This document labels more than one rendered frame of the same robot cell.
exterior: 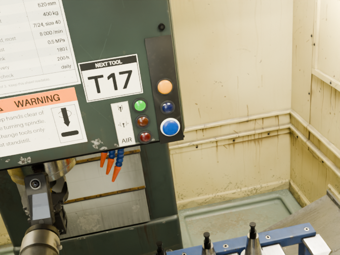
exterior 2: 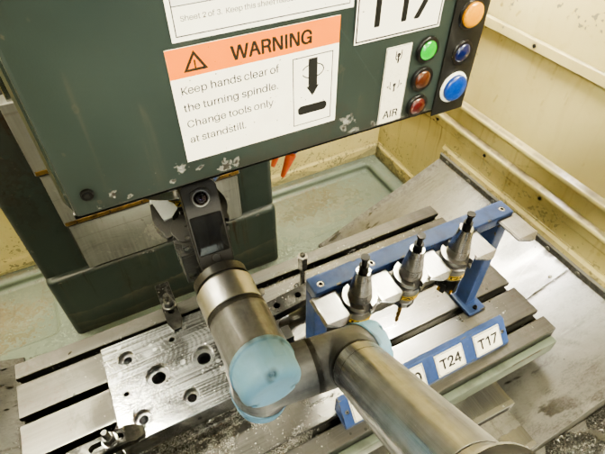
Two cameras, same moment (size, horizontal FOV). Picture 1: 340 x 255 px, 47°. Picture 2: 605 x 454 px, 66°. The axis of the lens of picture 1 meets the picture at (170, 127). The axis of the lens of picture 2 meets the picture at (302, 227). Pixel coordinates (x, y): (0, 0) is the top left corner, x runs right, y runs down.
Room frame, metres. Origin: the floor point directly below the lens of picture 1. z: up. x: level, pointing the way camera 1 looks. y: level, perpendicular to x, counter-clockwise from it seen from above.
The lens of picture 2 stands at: (0.26, 0.33, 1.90)
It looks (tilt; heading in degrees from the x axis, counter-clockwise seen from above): 46 degrees down; 339
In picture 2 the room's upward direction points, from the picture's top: straight up
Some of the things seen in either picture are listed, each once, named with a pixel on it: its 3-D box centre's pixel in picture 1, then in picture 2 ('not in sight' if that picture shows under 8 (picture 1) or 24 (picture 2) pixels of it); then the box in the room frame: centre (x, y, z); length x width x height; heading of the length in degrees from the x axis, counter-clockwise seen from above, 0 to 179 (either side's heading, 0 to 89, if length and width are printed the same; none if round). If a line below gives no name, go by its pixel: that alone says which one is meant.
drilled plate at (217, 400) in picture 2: not in sight; (183, 370); (0.80, 0.40, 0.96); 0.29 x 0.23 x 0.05; 96
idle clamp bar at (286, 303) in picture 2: not in sight; (308, 296); (0.91, 0.07, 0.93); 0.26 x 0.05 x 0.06; 101
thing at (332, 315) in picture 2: not in sight; (332, 311); (0.68, 0.11, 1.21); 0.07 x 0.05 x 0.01; 6
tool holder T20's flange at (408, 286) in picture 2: not in sight; (409, 276); (0.69, -0.05, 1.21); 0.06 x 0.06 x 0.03
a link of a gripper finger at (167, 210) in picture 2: not in sight; (162, 212); (0.80, 0.34, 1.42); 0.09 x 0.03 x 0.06; 19
